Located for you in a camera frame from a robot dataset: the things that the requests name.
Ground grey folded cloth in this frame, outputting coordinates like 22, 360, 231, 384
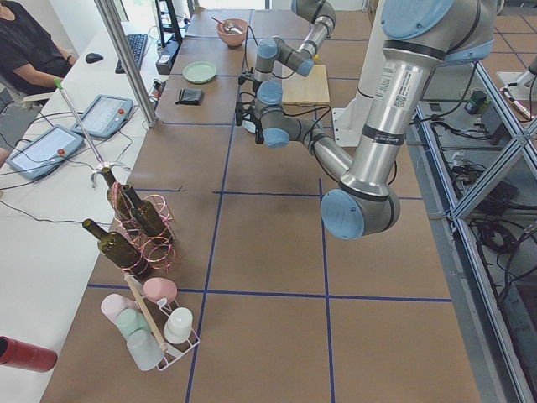
175, 88, 204, 106

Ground bamboo cutting board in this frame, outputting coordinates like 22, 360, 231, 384
281, 65, 331, 106

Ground near teach pendant tablet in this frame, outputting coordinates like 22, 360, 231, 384
7, 125, 84, 180

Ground red thermos bottle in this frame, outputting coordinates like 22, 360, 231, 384
1, 336, 58, 373

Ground far teach pendant tablet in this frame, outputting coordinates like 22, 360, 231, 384
80, 94, 134, 139

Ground translucent grey cup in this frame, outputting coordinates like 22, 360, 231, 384
127, 329, 164, 371

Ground teach pendant tablet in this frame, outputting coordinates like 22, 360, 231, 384
80, 94, 134, 139
7, 125, 84, 180

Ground white cup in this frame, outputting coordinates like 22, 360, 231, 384
164, 307, 193, 344

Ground aluminium frame post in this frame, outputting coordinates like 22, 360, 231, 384
94, 0, 157, 128

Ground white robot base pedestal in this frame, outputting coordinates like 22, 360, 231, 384
332, 0, 387, 147

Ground white wire cup rack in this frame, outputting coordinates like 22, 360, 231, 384
124, 275, 200, 371

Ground metal scoop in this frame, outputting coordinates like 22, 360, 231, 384
212, 17, 243, 34

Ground copper wire bottle rack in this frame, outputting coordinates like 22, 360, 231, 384
107, 182, 177, 274

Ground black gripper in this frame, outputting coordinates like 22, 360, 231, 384
235, 101, 264, 144
238, 69, 262, 91

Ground dark wine bottle upper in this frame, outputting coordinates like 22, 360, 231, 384
122, 184, 173, 244

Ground grabber reach stick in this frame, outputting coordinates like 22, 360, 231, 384
54, 78, 132, 189

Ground pale pink cup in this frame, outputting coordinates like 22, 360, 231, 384
101, 294, 138, 323

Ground dark wine bottle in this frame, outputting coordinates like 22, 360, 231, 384
101, 167, 131, 222
122, 184, 173, 244
82, 218, 152, 280

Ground pale green cup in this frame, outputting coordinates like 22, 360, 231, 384
115, 308, 151, 339

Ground light green plate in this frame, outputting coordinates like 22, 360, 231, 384
182, 61, 217, 84

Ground black keyboard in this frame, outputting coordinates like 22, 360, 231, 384
125, 34, 148, 70

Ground pink bowl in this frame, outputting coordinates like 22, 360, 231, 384
216, 18, 248, 47

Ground seated person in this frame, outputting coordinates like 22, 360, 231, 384
0, 0, 80, 156

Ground black computer mouse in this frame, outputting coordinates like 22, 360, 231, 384
85, 52, 103, 64

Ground dark wine bottle lower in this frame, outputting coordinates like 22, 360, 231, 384
82, 218, 152, 280

